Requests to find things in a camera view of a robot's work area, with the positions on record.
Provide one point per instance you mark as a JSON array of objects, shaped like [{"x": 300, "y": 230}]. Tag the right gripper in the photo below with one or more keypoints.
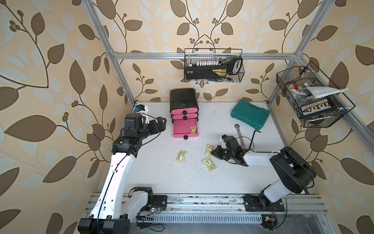
[{"x": 217, "y": 153}]

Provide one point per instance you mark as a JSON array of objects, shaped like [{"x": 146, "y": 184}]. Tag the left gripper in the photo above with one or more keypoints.
[{"x": 156, "y": 126}]

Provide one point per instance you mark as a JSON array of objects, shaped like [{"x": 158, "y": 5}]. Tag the yellow cookie packet top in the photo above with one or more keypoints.
[{"x": 209, "y": 149}]

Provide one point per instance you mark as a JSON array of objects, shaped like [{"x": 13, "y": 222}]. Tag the yellow cookie packet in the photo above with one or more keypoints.
[
  {"x": 209, "y": 164},
  {"x": 209, "y": 149},
  {"x": 193, "y": 129},
  {"x": 181, "y": 156}
]

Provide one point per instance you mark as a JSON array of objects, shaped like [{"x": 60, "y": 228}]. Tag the pink bottom drawer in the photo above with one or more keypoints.
[{"x": 181, "y": 128}]

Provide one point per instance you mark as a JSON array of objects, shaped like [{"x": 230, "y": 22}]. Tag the pink drawer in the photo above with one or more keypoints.
[
  {"x": 184, "y": 111},
  {"x": 181, "y": 128},
  {"x": 185, "y": 117}
]

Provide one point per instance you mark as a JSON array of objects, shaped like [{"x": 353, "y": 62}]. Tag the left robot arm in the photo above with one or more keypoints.
[{"x": 109, "y": 215}]

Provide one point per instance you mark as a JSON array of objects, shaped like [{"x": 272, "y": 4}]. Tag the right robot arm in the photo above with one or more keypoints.
[{"x": 294, "y": 173}]

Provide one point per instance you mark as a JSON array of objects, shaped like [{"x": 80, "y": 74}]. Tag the pink top drawer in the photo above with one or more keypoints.
[{"x": 184, "y": 111}]

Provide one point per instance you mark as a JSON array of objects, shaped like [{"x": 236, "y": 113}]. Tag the black drawer cabinet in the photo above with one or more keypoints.
[{"x": 183, "y": 98}]

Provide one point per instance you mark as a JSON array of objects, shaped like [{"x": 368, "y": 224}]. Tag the silver ratchet wrench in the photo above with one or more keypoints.
[{"x": 237, "y": 127}]

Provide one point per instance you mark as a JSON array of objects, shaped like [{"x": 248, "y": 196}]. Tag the black hex key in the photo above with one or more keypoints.
[{"x": 251, "y": 146}]

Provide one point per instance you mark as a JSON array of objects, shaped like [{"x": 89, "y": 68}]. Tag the green plastic tool case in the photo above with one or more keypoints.
[{"x": 250, "y": 114}]

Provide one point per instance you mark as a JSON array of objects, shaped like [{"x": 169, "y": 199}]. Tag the black yellow tool box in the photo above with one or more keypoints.
[{"x": 212, "y": 72}]

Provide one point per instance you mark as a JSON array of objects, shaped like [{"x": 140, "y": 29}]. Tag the white paper in basket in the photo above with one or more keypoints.
[{"x": 322, "y": 91}]

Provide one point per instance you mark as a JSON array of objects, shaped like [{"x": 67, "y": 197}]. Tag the socket set in basket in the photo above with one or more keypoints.
[{"x": 317, "y": 108}]

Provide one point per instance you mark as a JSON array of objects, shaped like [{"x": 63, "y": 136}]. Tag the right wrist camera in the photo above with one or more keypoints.
[{"x": 226, "y": 140}]

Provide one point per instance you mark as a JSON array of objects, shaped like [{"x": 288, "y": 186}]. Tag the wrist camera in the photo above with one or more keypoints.
[
  {"x": 141, "y": 109},
  {"x": 226, "y": 140}
]

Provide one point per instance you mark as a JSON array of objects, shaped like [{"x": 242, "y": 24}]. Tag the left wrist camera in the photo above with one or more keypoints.
[{"x": 141, "y": 109}]

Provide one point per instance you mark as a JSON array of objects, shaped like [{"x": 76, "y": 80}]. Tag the back wire basket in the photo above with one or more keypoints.
[{"x": 216, "y": 56}]

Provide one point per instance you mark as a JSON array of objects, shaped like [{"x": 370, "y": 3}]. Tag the wire basket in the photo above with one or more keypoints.
[
  {"x": 292, "y": 80},
  {"x": 216, "y": 56}
]

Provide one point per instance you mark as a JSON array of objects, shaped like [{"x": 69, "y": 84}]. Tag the right wire basket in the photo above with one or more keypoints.
[{"x": 292, "y": 80}]

